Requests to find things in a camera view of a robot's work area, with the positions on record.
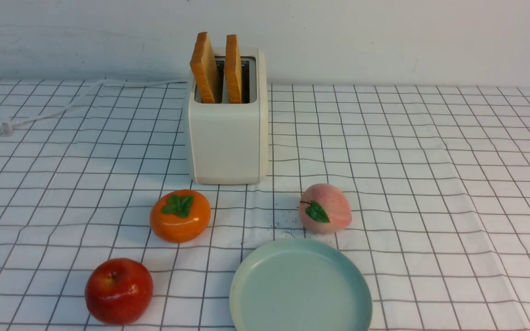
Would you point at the toasted bread slice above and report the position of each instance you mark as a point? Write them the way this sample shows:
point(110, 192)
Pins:
point(233, 70)
point(205, 70)

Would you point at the white two-slot toaster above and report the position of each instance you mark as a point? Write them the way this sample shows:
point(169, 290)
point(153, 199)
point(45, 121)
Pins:
point(228, 143)

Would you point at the pink peach with leaf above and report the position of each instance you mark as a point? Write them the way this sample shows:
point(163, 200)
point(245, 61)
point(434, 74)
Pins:
point(324, 209)

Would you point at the orange persimmon with green leaf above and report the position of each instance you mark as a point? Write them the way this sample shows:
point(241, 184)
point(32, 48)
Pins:
point(180, 216)

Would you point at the light green round plate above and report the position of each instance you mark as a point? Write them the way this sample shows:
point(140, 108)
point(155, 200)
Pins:
point(298, 284)

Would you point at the white grid checkered tablecloth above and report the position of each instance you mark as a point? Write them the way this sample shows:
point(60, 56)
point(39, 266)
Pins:
point(438, 180)

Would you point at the red apple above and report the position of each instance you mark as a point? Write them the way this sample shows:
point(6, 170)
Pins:
point(119, 291)

